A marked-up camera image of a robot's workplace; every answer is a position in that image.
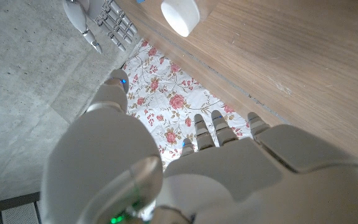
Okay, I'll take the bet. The floral backdrop cloth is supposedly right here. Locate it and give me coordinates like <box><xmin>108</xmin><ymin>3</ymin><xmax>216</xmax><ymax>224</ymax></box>
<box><xmin>121</xmin><ymin>39</ymin><xmax>251</xmax><ymax>175</ymax></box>

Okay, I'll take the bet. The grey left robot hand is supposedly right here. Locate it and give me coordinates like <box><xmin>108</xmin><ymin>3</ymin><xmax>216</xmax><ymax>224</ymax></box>
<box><xmin>40</xmin><ymin>68</ymin><xmax>358</xmax><ymax>224</ymax></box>

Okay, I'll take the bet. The dark framed grille panel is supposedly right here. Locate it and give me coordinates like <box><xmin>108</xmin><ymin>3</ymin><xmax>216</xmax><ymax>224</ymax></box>
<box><xmin>0</xmin><ymin>192</ymin><xmax>41</xmax><ymax>224</ymax></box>

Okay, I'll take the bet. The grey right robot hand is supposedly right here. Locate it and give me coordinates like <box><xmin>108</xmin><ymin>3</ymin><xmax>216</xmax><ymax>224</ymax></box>
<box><xmin>62</xmin><ymin>0</ymin><xmax>138</xmax><ymax>54</ymax></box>

